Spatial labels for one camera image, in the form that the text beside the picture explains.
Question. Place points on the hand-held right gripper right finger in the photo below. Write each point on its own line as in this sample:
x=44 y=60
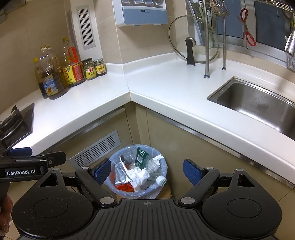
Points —
x=192 y=172

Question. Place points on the dark green snack packet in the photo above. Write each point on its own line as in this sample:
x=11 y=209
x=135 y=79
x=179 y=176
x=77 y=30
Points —
x=141 y=158

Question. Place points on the glass pot lid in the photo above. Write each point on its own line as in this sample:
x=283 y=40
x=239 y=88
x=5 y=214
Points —
x=190 y=50

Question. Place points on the white tissue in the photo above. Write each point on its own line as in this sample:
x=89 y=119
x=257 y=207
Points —
x=139 y=178
x=157 y=159

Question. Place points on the small checkered lid sauce jar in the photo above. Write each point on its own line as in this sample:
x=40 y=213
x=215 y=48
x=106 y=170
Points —
x=100 y=68

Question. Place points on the metal faucet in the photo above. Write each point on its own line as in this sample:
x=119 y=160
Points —
x=290 y=43

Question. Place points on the green label sauce jar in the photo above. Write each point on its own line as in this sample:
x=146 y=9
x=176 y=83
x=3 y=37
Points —
x=89 y=70

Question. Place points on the white blue water purifier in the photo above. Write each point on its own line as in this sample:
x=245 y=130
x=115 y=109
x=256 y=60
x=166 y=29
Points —
x=143 y=13

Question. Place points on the black gas stove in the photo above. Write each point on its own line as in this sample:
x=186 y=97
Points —
x=18 y=124

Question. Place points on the translucent blue bin liner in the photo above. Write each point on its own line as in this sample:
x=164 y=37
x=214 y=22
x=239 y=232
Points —
x=147 y=195

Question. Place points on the cutting board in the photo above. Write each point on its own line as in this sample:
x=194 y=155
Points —
x=196 y=20

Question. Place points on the metal cabinet vent grille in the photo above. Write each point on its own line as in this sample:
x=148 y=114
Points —
x=96 y=147

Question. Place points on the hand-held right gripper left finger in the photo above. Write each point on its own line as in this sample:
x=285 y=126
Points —
x=103 y=172

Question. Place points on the silver foil packet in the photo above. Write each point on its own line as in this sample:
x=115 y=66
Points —
x=121 y=173

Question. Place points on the beige cabinet door with vent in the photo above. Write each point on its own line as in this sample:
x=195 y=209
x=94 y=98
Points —
x=119 y=122

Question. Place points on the window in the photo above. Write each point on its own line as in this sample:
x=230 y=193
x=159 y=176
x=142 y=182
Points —
x=267 y=27

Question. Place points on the narrow beige cabinet panel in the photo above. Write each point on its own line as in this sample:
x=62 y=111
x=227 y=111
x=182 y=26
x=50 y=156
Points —
x=138 y=124

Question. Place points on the orange plastic mesh ball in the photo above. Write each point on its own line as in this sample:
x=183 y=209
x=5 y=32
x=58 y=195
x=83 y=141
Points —
x=124 y=187

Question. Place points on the stainless steel dish rack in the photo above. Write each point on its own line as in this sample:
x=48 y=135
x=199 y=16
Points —
x=207 y=57

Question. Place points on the grey wall vent grille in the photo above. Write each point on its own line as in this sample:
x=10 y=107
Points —
x=85 y=27

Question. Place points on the oil bottle with blue label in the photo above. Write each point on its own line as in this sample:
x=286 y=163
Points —
x=54 y=80

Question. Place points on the metal cutlery holder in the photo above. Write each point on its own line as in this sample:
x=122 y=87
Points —
x=220 y=9

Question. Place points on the person's left hand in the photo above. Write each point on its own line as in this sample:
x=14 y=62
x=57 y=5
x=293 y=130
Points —
x=5 y=212

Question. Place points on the stainless steel sink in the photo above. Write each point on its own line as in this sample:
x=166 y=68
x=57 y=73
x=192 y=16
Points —
x=258 y=103

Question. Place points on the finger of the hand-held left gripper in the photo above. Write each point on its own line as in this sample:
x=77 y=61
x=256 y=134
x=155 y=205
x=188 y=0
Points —
x=20 y=151
x=56 y=158

